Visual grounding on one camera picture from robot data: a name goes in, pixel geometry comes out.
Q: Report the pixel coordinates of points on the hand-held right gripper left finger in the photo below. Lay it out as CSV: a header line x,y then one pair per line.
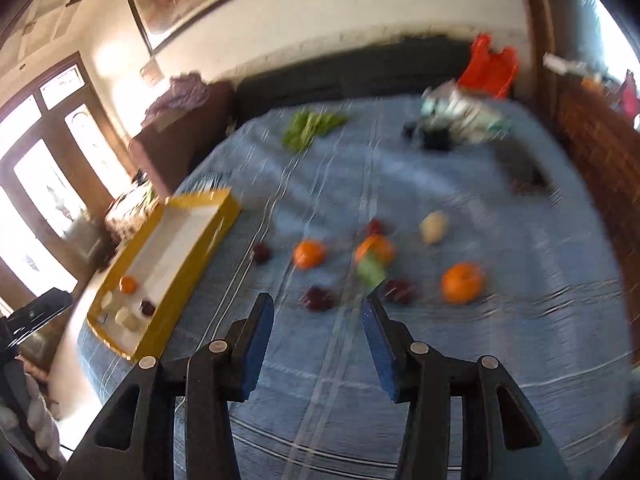
x,y
257,345

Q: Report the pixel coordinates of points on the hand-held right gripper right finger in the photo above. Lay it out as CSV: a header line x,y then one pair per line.
x,y
380,355

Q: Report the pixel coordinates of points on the dark purple passion fruit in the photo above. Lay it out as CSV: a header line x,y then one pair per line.
x,y
399,291
147,307
261,251
318,298

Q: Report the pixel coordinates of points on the orange with green leaf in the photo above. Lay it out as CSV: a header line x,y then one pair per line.
x,y
375,250

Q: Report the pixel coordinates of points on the yellow cardboard box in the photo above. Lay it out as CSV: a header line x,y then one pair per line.
x,y
185,240

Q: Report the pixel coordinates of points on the red date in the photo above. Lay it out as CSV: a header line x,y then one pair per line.
x,y
375,226

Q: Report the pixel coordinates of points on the round pale cake left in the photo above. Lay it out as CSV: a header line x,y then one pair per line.
x,y
127,319

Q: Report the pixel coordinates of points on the round pale cake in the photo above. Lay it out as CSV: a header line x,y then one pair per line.
x,y
127,319
106,301

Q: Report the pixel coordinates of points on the blue plaid tablecloth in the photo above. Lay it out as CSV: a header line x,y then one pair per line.
x,y
525,335

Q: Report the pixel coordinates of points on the round pale cake centre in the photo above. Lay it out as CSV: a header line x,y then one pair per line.
x,y
106,301

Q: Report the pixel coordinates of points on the brown sofa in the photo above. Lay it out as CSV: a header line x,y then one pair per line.
x,y
185,135

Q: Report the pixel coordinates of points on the green lettuce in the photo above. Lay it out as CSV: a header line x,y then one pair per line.
x,y
310,127

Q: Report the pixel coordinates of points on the grey cloth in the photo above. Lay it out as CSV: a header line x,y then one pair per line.
x,y
15,400

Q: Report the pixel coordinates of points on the white and black gadget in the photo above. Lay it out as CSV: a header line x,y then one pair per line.
x,y
460,112

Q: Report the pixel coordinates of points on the purple floral cloth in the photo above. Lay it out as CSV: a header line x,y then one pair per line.
x,y
180,95

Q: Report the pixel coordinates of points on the wooden glass door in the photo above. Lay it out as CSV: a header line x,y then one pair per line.
x,y
45,170

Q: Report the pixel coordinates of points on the black leather sofa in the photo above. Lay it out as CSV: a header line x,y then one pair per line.
x,y
350,75

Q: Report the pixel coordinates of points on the red plastic bag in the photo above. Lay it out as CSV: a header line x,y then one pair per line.
x,y
487,67

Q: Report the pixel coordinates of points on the framed horse painting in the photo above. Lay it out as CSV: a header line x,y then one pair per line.
x,y
200,0

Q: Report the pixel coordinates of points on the small wall plaque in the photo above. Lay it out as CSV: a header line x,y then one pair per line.
x,y
150,71

